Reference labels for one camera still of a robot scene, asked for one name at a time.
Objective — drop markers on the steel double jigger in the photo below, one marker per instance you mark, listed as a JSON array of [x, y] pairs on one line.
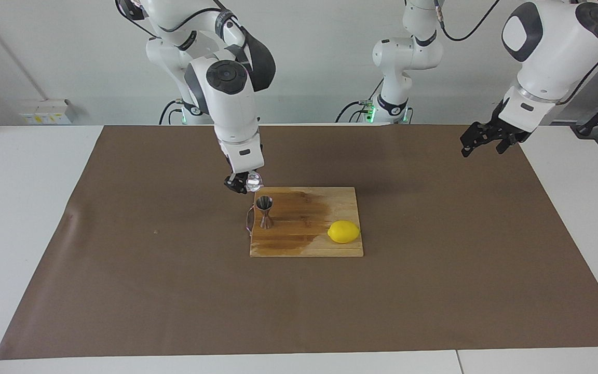
[[265, 208]]

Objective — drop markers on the yellow lemon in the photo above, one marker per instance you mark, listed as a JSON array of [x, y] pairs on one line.
[[343, 232]]

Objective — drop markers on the small clear glass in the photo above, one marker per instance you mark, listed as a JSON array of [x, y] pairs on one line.
[[255, 182]]

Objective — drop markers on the brown paper table mat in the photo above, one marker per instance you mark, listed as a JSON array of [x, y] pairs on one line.
[[278, 306]]

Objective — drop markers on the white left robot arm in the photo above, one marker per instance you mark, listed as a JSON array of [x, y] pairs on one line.
[[553, 57]]

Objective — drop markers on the wooden cutting board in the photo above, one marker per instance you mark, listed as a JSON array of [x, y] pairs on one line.
[[304, 239]]

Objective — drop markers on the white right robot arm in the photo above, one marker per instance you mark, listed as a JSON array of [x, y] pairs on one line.
[[231, 104]]

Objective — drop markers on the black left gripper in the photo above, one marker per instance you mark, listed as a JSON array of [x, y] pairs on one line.
[[512, 136]]

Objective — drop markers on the white wall socket box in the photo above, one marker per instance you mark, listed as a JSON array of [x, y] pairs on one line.
[[47, 111]]

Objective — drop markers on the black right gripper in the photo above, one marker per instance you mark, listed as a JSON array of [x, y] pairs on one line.
[[233, 182]]

